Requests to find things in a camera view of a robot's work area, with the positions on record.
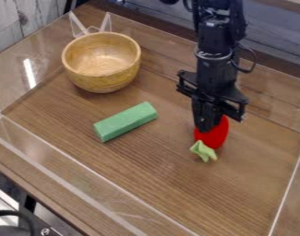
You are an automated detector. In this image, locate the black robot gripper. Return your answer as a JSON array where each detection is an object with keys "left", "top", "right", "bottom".
[{"left": 176, "top": 50, "right": 247, "bottom": 132}]

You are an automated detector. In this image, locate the red plush radish toy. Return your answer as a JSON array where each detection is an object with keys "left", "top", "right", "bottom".
[{"left": 189, "top": 116, "right": 229, "bottom": 162}]

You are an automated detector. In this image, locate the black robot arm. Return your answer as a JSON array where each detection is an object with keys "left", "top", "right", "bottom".
[{"left": 159, "top": 0, "right": 253, "bottom": 133}]

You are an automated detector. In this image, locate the green rectangular block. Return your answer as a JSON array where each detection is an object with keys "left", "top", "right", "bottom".
[{"left": 92, "top": 101, "right": 158, "bottom": 142}]

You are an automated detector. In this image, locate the wooden bowl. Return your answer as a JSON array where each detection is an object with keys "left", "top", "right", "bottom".
[{"left": 60, "top": 32, "right": 140, "bottom": 93}]

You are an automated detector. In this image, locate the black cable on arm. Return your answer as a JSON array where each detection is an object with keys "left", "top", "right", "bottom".
[{"left": 229, "top": 42, "right": 258, "bottom": 74}]

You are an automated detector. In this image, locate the clear acrylic tray enclosure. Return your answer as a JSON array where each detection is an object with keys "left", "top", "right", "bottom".
[{"left": 0, "top": 17, "right": 300, "bottom": 236}]

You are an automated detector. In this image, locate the black metal table frame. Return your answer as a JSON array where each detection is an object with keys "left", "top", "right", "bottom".
[{"left": 19, "top": 194, "right": 63, "bottom": 236}]

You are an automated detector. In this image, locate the black cable lower left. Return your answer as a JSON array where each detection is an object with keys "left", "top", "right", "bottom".
[{"left": 0, "top": 208, "right": 33, "bottom": 236}]

